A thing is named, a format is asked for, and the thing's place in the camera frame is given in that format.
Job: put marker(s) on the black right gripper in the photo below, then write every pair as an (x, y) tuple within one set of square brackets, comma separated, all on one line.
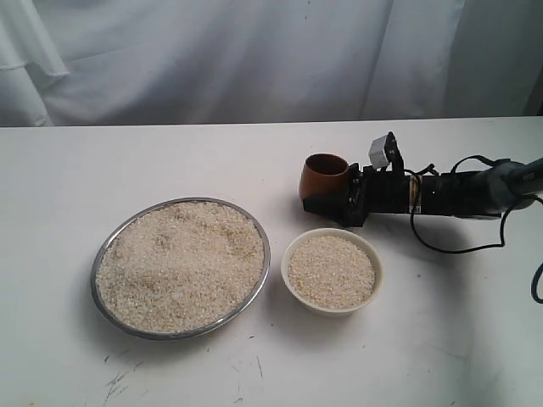
[(369, 191)]

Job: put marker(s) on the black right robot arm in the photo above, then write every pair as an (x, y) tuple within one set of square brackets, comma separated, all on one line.
[(484, 194)]

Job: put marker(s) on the small white ceramic bowl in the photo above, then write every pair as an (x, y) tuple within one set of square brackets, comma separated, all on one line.
[(350, 236)]

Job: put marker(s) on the rice in white bowl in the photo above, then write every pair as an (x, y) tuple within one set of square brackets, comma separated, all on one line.
[(331, 272)]

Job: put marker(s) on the rice in steel bowl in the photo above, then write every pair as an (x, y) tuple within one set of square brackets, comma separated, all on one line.
[(178, 267)]

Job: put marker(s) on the metal plate of rice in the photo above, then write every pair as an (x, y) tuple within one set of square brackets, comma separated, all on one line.
[(102, 254)]

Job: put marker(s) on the white backdrop curtain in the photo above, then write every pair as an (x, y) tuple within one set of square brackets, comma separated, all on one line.
[(206, 62)]

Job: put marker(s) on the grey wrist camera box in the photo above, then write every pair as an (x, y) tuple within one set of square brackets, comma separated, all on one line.
[(382, 151)]

